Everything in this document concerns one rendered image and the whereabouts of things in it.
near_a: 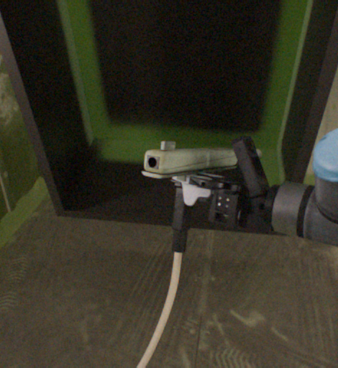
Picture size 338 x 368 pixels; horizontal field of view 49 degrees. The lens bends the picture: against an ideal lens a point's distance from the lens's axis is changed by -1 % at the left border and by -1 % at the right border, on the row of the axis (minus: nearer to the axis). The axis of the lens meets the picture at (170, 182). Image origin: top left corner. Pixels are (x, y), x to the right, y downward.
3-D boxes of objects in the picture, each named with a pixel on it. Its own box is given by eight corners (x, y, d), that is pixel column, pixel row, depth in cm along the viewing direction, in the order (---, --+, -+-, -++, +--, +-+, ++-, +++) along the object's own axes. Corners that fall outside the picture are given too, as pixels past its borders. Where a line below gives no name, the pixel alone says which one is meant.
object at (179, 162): (152, 270, 67) (165, 143, 63) (132, 262, 69) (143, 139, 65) (254, 222, 107) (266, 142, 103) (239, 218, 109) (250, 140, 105)
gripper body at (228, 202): (203, 220, 69) (266, 237, 63) (209, 175, 68) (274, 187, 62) (221, 213, 76) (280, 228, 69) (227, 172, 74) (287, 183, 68)
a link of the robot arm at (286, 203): (302, 187, 58) (316, 182, 66) (272, 182, 61) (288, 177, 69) (293, 242, 60) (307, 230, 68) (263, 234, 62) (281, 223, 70)
